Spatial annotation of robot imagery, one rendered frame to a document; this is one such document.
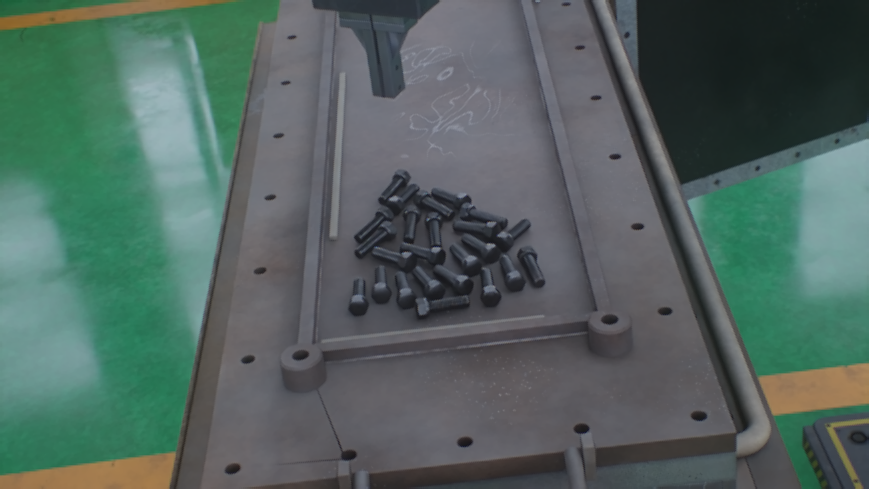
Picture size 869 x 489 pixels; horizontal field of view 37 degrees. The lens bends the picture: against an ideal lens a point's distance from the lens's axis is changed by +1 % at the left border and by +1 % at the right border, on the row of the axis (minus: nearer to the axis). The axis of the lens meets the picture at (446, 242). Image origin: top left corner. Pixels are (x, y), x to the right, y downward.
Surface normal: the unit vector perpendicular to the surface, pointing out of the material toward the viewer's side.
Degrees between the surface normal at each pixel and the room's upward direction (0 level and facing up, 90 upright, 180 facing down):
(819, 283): 0
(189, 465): 0
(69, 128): 0
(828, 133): 90
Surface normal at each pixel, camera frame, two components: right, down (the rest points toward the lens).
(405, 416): -0.11, -0.84
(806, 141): 0.40, 0.46
